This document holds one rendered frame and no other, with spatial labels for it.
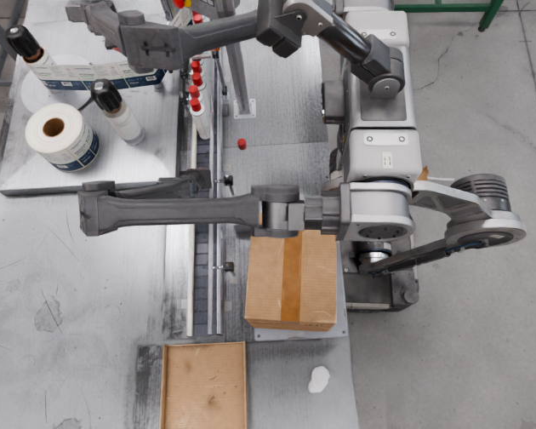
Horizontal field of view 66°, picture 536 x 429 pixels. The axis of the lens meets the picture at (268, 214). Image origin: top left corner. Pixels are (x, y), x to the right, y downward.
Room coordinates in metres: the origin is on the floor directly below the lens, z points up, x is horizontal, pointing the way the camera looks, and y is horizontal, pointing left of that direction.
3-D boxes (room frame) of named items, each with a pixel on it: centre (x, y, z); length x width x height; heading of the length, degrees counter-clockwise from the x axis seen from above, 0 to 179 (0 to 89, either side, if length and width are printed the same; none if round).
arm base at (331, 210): (0.28, -0.11, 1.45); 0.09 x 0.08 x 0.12; 170
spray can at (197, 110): (0.86, 0.18, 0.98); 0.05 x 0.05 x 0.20
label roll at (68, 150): (0.89, 0.69, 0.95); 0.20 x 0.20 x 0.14
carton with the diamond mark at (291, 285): (0.26, -0.04, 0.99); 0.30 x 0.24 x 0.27; 169
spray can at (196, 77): (0.96, 0.17, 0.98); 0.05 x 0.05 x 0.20
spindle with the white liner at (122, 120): (0.91, 0.46, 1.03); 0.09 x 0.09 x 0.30
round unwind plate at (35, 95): (1.19, 0.76, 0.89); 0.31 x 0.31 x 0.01
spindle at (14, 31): (1.19, 0.76, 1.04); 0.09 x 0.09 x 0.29
